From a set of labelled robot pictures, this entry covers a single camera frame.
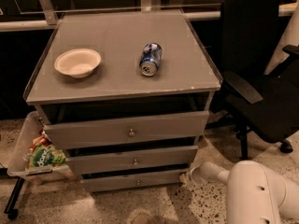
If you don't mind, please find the grey drawer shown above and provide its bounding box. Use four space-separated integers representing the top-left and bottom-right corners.
80 168 187 192
66 146 198 175
44 111 209 149

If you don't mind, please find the black cart leg with caster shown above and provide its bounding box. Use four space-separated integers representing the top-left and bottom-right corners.
4 177 24 220

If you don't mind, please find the grey bottom drawer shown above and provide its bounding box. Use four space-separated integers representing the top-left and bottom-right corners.
80 168 187 192

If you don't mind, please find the clear plastic side bin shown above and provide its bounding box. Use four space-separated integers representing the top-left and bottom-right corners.
7 111 76 185

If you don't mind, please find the green snack bag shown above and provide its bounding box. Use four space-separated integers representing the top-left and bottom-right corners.
28 145 66 168

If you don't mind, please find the grey drawer cabinet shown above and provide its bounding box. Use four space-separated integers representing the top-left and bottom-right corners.
25 11 221 180

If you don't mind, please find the grey top drawer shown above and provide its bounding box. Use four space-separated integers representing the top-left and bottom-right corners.
44 111 209 149

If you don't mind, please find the blue soda can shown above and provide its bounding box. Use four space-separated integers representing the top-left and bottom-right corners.
139 43 163 77

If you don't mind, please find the grey middle drawer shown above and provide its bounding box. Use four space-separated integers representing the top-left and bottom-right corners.
66 146 198 175

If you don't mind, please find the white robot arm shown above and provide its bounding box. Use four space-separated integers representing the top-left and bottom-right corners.
187 161 299 224

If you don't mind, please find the metal rail with brackets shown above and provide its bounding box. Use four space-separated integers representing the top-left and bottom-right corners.
0 0 299 34

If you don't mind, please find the red snack bag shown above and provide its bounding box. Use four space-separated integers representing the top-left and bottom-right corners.
29 130 51 151

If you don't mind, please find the white paper bowl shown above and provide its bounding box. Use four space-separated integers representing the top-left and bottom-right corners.
54 49 101 78

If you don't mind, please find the black office chair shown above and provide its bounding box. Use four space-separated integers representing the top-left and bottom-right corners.
210 0 299 160

